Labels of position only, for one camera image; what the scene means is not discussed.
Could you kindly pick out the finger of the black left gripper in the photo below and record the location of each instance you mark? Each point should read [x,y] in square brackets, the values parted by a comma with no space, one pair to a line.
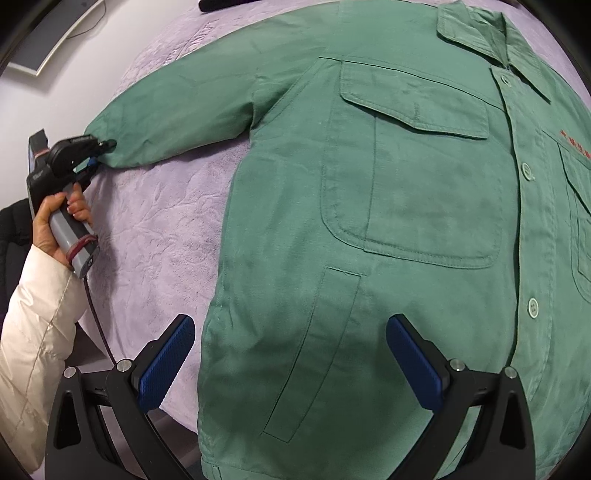
[106,146]

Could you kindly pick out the green button-up jacket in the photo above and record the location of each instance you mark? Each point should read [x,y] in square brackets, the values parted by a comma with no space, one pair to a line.
[404,158]

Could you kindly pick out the wall-mounted dark monitor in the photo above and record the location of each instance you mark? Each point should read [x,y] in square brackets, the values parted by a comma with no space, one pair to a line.
[34,51]

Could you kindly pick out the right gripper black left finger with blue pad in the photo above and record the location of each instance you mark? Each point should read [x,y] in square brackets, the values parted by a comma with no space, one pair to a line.
[79,445]

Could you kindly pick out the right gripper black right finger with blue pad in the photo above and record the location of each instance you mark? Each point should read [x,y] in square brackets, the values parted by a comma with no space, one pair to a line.
[501,445]

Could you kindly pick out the black garment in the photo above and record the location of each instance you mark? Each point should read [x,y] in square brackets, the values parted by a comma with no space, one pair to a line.
[208,6]

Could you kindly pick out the person's left hand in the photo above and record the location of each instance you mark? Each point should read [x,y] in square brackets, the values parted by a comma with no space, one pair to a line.
[76,205]

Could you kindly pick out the white puffer jacket sleeve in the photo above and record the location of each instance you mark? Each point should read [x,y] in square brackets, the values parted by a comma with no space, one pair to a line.
[37,338]

